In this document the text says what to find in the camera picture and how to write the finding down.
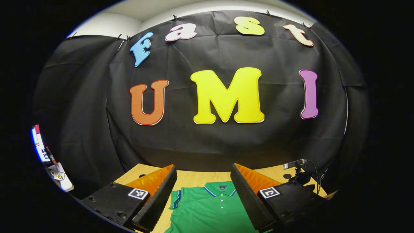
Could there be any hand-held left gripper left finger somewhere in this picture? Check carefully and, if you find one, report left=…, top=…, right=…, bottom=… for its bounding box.
left=80, top=164, right=178, bottom=232

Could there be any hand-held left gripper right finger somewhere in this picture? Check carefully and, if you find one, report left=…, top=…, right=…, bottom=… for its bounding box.
left=230, top=163, right=327, bottom=231

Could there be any green T-shirt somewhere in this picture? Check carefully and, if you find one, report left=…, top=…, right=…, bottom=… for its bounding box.
left=164, top=181, right=274, bottom=233

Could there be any black backdrop cloth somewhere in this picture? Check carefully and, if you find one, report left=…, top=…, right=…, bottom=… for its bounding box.
left=32, top=10, right=369, bottom=199

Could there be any black cable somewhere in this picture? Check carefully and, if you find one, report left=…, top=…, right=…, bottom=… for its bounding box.
left=306, top=160, right=323, bottom=194

